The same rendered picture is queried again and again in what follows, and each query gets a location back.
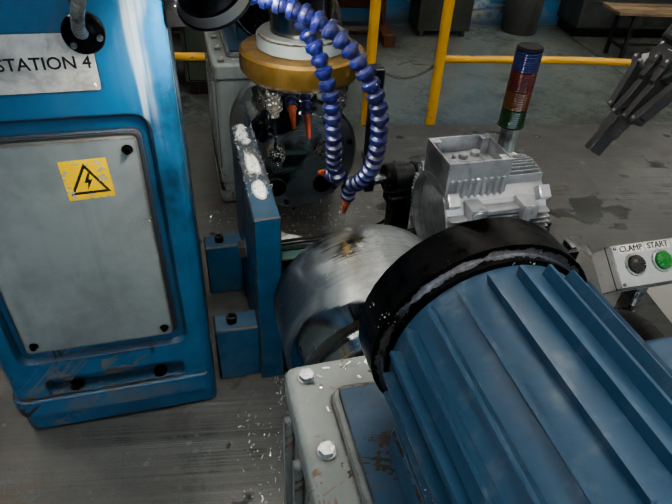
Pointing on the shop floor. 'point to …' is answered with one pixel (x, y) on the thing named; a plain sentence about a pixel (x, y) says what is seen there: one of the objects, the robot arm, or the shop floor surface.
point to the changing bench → (633, 21)
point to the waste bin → (522, 17)
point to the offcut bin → (429, 21)
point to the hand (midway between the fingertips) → (606, 134)
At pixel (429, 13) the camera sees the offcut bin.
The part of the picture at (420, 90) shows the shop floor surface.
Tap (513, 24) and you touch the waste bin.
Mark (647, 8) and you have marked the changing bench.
